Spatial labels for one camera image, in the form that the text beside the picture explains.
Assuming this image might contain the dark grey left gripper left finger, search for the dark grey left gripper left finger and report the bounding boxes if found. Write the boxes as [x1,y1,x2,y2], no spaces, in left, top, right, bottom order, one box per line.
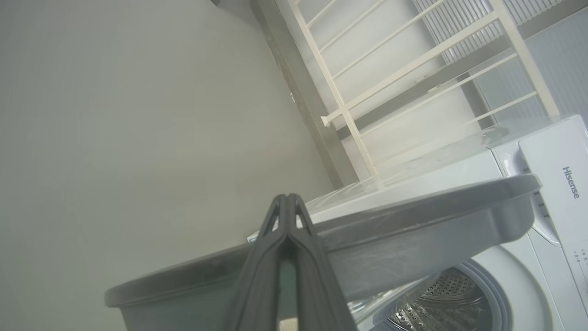
[224,194,289,331]

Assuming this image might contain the cream metal rack frame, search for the cream metal rack frame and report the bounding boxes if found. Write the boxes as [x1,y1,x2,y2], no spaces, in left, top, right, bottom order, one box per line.
[287,0,561,181]

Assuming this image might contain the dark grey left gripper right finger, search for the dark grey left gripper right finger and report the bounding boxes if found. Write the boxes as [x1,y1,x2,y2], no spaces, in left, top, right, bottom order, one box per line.
[288,194,358,331]

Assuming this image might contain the white ribbed wall panel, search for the white ribbed wall panel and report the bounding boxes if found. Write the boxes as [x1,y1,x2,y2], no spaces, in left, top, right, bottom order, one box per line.
[413,0,565,63]

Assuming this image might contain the grey wall skirting strip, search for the grey wall skirting strip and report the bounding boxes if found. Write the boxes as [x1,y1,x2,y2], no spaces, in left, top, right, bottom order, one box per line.
[250,0,360,188]

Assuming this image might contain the round black glass washer door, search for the round black glass washer door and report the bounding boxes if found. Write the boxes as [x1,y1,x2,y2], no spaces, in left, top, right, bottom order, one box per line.
[105,174,543,331]

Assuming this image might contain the white front-load washing machine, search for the white front-load washing machine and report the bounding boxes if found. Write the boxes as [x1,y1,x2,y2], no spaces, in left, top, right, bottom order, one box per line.
[248,115,588,331]

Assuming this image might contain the stainless steel washing machine drum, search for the stainless steel washing machine drum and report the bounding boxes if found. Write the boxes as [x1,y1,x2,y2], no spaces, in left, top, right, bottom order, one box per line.
[386,267,497,331]

